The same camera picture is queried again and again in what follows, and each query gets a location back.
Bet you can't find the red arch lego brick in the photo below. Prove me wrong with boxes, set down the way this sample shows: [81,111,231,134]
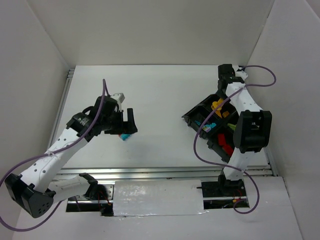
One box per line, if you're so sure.
[222,144,234,157]

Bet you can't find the aluminium table edge rail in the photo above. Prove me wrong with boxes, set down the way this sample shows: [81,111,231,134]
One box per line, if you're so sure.
[57,167,273,182]

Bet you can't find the orange 2x4 brick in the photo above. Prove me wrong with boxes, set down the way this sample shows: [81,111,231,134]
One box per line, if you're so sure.
[211,98,224,118]

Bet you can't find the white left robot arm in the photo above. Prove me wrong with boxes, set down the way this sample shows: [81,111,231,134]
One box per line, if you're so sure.
[4,93,138,218]

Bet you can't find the silver foil covered plate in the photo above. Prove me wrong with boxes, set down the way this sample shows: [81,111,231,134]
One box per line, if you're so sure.
[113,180,206,217]

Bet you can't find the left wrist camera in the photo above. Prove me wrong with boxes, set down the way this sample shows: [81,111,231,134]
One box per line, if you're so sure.
[111,92,125,112]

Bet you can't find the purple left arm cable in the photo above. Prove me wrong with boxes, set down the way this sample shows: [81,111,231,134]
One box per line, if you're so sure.
[0,78,111,231]

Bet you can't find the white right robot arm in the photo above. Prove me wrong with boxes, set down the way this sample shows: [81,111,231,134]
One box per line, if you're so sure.
[217,64,272,181]

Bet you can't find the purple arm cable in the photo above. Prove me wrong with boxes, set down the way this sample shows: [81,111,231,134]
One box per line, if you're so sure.
[0,78,111,231]
[193,65,277,216]

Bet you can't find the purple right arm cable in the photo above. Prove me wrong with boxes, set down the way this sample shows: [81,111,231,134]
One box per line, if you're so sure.
[193,65,277,216]

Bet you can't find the black four-compartment tray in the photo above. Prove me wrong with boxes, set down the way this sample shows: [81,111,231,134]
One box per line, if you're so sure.
[182,94,239,163]

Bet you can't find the red curved brick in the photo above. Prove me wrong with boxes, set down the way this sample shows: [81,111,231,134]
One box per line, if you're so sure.
[217,133,228,146]

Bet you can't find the white printed lego tile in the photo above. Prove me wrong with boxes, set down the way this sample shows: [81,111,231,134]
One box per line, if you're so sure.
[202,125,212,133]

